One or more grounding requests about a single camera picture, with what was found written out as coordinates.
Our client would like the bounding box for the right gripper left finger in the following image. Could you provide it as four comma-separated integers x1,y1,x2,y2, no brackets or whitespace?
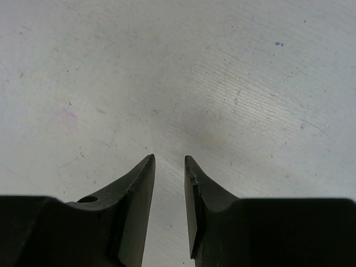
64,154,155,266

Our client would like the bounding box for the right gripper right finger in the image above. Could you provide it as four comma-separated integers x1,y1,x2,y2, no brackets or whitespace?
184,156,240,266

